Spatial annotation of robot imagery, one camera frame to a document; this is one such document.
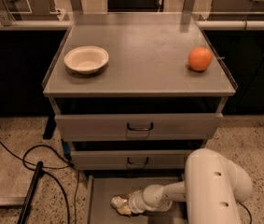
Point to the bottom grey drawer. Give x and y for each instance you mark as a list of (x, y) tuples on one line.
[(101, 190)]

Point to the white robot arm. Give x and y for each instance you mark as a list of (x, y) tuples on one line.
[(212, 188)]

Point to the black metal pole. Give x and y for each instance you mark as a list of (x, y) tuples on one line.
[(30, 194)]

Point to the top drawer black handle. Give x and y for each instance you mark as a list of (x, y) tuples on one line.
[(140, 128)]

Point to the grey drawer cabinet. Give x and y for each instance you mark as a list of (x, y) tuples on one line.
[(147, 73)]

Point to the drawer black handle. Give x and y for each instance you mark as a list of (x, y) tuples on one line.
[(140, 128), (137, 161)]

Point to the top grey drawer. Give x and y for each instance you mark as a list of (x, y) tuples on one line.
[(76, 128)]

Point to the middle grey drawer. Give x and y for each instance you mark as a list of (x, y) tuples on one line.
[(117, 160)]

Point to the white horizontal rail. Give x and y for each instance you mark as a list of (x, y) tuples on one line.
[(204, 25)]

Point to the middle drawer black handle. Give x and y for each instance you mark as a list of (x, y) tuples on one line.
[(137, 161)]

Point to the white paper bowl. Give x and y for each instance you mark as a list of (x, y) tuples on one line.
[(86, 60)]

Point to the orange fruit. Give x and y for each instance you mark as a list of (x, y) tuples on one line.
[(199, 59)]

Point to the grey drawer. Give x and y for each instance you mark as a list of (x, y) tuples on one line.
[(101, 190), (76, 128), (117, 160)]

